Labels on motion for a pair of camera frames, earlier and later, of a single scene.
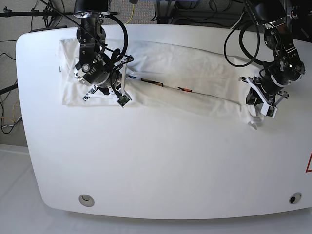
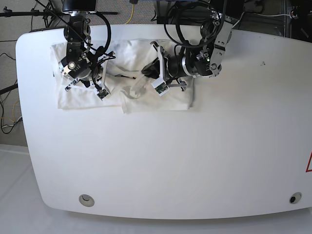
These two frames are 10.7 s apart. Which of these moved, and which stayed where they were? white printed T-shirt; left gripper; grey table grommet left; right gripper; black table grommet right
Moved: left gripper; white printed T-shirt; right gripper
Stayed: grey table grommet left; black table grommet right
